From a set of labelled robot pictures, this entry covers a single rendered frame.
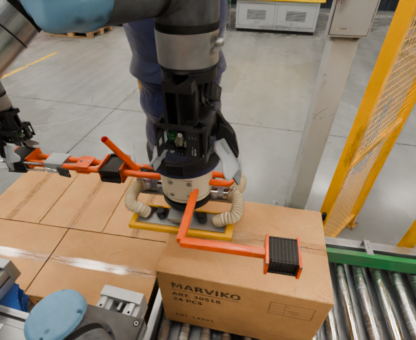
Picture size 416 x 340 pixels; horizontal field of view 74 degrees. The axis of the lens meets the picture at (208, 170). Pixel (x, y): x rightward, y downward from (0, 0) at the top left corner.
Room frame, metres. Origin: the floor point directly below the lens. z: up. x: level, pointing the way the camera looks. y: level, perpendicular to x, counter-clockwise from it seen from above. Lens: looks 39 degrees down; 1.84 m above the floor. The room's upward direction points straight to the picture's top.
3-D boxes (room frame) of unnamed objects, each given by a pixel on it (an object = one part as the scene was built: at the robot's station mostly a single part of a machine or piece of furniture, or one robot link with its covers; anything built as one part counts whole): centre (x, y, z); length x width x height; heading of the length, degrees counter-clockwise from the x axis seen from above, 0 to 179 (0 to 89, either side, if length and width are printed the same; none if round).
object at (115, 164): (0.74, 0.32, 1.24); 0.10 x 0.08 x 0.06; 170
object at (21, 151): (0.81, 0.66, 1.23); 0.08 x 0.07 x 0.05; 80
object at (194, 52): (0.35, 0.02, 1.74); 0.08 x 0.08 x 0.05
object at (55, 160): (0.78, 0.53, 1.23); 0.07 x 0.07 x 0.04; 80
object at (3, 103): (0.79, 0.65, 1.46); 0.08 x 0.08 x 0.05
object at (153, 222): (0.61, 0.09, 1.13); 0.34 x 0.10 x 0.05; 80
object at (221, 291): (0.66, -0.15, 0.75); 0.60 x 0.40 x 0.40; 78
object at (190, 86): (0.35, 0.03, 1.66); 0.09 x 0.08 x 0.12; 166
